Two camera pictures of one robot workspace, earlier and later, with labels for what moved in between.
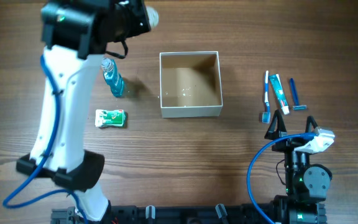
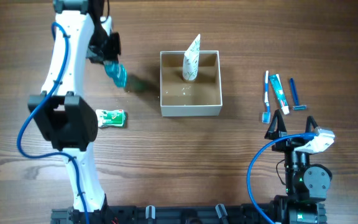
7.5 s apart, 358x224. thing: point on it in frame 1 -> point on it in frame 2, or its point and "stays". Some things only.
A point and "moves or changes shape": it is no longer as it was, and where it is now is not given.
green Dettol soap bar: [110, 117] stays
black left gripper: [142, 22] -> [111, 53]
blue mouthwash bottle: [112, 77] moves or changes shape
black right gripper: [271, 135] stays
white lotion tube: [153, 16] -> [191, 60]
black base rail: [280, 211] stays
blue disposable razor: [297, 106] stays
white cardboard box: [190, 84] stays
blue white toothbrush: [266, 116] stays
